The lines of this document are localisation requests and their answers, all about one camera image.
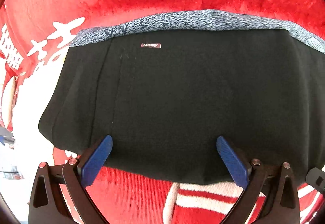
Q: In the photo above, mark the red bedspread with white characters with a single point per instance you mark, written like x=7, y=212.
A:
x=34, y=30

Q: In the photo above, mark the cream folded garment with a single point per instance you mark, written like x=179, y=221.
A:
x=33, y=97

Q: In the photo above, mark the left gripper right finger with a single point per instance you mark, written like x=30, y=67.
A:
x=277, y=183

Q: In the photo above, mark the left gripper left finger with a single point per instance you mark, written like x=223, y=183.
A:
x=47, y=204

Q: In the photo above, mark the black pants with blue trim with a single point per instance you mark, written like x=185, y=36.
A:
x=165, y=86

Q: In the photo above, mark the oval white plate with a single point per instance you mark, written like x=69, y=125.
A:
x=8, y=89

